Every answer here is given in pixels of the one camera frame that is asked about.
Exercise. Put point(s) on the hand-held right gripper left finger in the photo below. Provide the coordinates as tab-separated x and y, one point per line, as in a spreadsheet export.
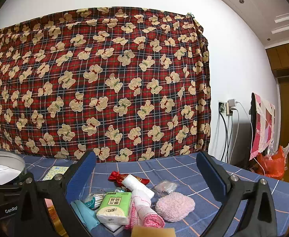
85	167

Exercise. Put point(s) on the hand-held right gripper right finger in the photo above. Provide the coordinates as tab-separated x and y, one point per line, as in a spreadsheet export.
210	175

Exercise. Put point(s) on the round metal basin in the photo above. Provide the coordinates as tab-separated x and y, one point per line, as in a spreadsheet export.
16	164

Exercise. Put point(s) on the clear plastic bag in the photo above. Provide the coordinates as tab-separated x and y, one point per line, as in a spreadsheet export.
166	187

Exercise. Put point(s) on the pink fluffy pad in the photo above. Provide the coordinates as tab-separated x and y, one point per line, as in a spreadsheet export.
175	206

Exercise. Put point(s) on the teal cloth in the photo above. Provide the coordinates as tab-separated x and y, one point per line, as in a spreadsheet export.
85	214

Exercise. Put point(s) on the green white tissue pack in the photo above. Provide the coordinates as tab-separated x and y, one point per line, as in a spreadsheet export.
114	207

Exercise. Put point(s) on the pink knitted towel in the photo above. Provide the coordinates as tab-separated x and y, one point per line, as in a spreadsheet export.
147	214

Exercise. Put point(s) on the yellow sponge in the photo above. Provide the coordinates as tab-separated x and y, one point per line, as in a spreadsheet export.
147	232

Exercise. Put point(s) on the yellow patterned notebook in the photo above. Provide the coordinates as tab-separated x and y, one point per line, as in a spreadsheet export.
55	172

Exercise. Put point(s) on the blue plaid sheet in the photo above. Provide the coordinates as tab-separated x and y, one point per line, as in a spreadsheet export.
179	167

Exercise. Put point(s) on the green striped packet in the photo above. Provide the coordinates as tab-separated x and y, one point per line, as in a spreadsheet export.
92	200

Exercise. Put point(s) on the white plastic bag roll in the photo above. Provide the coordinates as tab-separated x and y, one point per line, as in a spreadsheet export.
134	185

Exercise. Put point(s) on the orange plastic bag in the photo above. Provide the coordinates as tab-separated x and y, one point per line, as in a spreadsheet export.
270	165

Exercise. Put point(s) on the pink patchwork cloth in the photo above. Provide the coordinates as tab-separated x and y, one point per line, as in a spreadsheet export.
264	123

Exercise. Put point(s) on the red plaid bear print blanket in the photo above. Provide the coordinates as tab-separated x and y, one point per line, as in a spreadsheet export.
97	79

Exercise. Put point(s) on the green clothes clip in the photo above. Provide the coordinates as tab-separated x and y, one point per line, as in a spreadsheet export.
191	15

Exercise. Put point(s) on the wall socket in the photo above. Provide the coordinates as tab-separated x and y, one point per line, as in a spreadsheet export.
221	107

